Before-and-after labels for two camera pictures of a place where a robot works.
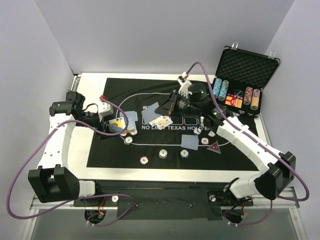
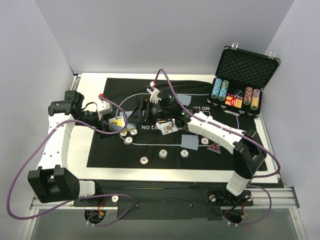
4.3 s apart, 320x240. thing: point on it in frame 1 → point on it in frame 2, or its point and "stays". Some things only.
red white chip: x=205 y=141 stays
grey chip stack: x=163 y=154 stays
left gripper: x=103 y=125 stays
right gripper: x=174 y=101 → x=146 y=110
